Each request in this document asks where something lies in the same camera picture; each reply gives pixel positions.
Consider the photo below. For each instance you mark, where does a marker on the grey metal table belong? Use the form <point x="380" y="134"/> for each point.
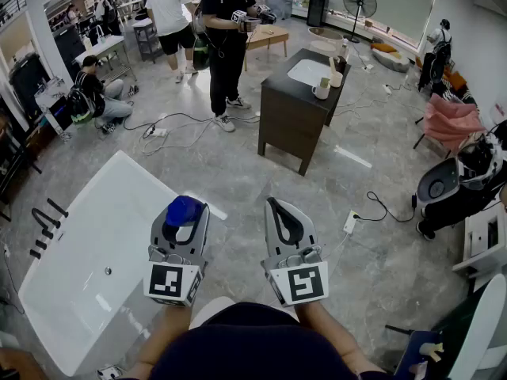
<point x="146" y="34"/>

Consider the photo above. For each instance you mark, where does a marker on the blue object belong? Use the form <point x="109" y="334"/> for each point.
<point x="182" y="210"/>

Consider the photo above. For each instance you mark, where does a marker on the blue stand with white item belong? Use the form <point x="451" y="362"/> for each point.
<point x="416" y="350"/>

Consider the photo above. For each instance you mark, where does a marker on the white curved fixture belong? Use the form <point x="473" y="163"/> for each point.
<point x="479" y="331"/>

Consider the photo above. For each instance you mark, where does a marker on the black standing fan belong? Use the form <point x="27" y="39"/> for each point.
<point x="359" y="2"/>

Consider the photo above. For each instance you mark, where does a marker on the low wooden table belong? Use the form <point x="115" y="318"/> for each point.
<point x="269" y="36"/>

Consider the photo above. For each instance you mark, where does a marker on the black tower appliance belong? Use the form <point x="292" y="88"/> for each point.
<point x="318" y="8"/>

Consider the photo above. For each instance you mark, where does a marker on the grey floor cushion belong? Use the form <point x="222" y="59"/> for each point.
<point x="392" y="59"/>

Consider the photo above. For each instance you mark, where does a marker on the white mug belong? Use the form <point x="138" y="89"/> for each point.
<point x="321" y="91"/>

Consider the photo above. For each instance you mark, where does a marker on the person's left forearm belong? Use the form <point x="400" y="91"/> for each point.
<point x="162" y="339"/>

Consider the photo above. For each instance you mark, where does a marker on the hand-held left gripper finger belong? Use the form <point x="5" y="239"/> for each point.
<point x="156" y="232"/>
<point x="201" y="236"/>

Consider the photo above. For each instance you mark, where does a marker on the dark vanity cabinet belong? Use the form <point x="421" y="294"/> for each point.
<point x="293" y="117"/>

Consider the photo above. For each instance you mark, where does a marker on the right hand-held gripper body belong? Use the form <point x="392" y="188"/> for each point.
<point x="303" y="283"/>

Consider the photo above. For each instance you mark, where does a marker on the white sink basin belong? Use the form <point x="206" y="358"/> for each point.
<point x="309" y="71"/>

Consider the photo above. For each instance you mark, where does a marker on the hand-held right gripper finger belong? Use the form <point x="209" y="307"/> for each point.
<point x="271" y="236"/>
<point x="309" y="232"/>

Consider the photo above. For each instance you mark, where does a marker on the black bathtub faucet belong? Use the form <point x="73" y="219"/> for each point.
<point x="45" y="218"/>

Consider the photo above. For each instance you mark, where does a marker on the pink cloth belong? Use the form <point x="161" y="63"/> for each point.
<point x="451" y="119"/>

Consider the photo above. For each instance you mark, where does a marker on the beige cup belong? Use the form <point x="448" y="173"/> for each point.
<point x="336" y="79"/>

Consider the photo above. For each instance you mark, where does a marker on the person's right forearm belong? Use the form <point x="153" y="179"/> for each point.
<point x="328" y="331"/>

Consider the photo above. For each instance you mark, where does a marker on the round glass table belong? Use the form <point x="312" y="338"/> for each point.
<point x="325" y="36"/>

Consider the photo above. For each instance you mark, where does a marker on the person's dark shirt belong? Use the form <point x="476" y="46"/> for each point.
<point x="253" y="346"/>

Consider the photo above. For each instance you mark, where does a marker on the white bathtub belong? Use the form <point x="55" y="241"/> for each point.
<point x="99" y="220"/>

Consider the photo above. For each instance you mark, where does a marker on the spare hand-held gripper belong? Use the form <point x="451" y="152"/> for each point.
<point x="133" y="90"/>

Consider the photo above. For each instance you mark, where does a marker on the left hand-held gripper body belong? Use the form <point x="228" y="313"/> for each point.
<point x="166" y="285"/>

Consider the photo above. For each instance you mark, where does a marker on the metal table with slatted shelf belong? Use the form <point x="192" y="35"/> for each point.
<point x="103" y="48"/>

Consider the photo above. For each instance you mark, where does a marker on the white marble cabinet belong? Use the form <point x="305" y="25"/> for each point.
<point x="51" y="101"/>

